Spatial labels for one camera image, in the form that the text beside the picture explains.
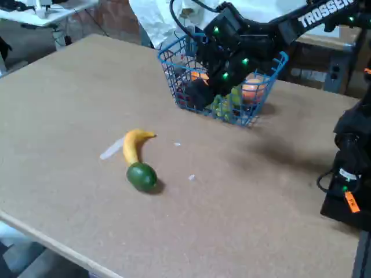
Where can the white desk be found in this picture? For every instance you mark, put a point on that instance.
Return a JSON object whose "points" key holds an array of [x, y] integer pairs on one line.
{"points": [[58, 11]]}

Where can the black metal post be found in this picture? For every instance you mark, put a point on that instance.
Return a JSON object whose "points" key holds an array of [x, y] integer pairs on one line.
{"points": [[362, 255]]}

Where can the orange-red round toy fruit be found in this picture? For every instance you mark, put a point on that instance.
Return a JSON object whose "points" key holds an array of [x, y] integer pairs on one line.
{"points": [[253, 89]]}

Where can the small white cup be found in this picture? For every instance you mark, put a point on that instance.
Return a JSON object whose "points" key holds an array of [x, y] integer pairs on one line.
{"points": [[41, 12]]}

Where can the green toy grapes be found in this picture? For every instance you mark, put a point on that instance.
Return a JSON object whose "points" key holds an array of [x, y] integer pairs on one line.
{"points": [[224, 108]]}

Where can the yellow toy banana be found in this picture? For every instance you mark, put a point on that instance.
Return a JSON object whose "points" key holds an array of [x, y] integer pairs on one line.
{"points": [[130, 144]]}

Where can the wooden bench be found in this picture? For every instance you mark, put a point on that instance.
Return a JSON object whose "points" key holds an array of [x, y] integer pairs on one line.
{"points": [[313, 40]]}

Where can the orange label tag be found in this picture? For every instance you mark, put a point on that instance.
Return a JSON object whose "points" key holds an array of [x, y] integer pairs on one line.
{"points": [[351, 202]]}

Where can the round green toy fruit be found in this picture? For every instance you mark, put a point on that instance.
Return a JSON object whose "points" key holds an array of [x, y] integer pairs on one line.
{"points": [[141, 177]]}

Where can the white desk leg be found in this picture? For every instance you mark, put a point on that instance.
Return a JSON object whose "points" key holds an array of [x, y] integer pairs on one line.
{"points": [[58, 36]]}

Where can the dark red toy pomegranate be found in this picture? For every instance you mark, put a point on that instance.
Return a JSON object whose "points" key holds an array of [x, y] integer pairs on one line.
{"points": [[181, 95]]}

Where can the orange toy fruit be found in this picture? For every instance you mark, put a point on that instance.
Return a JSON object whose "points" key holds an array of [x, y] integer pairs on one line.
{"points": [[200, 76]]}

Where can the crumpled white sheet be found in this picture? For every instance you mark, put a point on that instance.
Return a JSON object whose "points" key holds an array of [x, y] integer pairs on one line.
{"points": [[156, 17]]}

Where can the long white tape strip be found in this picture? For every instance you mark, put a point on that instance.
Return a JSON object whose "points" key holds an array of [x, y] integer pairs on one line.
{"points": [[111, 150]]}

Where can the grey outlet box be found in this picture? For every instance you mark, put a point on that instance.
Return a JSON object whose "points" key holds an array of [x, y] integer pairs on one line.
{"points": [[334, 72]]}

